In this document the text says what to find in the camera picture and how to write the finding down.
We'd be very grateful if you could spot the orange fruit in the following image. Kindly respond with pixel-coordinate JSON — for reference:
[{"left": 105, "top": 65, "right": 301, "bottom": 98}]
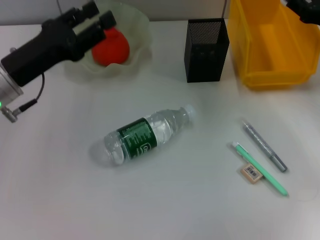
[{"left": 91, "top": 27, "right": 131, "bottom": 67}]

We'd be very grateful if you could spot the black mesh pen holder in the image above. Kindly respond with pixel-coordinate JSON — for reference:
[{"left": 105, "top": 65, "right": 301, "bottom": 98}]
[{"left": 184, "top": 18, "right": 230, "bottom": 83}]

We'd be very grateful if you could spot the grey pen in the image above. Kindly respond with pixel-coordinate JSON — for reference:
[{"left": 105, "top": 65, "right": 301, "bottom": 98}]
[{"left": 241, "top": 119, "right": 288, "bottom": 173}]

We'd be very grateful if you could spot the beige eraser with barcode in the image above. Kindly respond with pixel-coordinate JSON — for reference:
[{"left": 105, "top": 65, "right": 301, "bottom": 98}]
[{"left": 239, "top": 162, "right": 264, "bottom": 185}]

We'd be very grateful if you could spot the clear green-label water bottle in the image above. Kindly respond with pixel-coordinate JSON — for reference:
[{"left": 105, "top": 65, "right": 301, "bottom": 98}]
[{"left": 103, "top": 104, "right": 196, "bottom": 167}]

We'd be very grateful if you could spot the green pen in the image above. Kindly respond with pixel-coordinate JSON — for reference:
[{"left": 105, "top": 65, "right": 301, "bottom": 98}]
[{"left": 231, "top": 141, "right": 290, "bottom": 197}]

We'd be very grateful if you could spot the translucent green fruit plate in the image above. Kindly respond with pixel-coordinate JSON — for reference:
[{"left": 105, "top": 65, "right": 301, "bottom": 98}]
[{"left": 63, "top": 0, "right": 154, "bottom": 83}]

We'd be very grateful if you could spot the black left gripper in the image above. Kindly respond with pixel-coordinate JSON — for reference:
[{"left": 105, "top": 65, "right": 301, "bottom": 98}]
[{"left": 1, "top": 1, "right": 117, "bottom": 88}]

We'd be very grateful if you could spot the yellow plastic bin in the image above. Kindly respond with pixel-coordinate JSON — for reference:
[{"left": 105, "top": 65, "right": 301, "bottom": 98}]
[{"left": 227, "top": 0, "right": 320, "bottom": 91}]

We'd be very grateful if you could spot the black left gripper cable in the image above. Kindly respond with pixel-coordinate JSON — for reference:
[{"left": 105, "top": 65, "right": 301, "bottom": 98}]
[{"left": 1, "top": 72, "right": 46, "bottom": 123}]

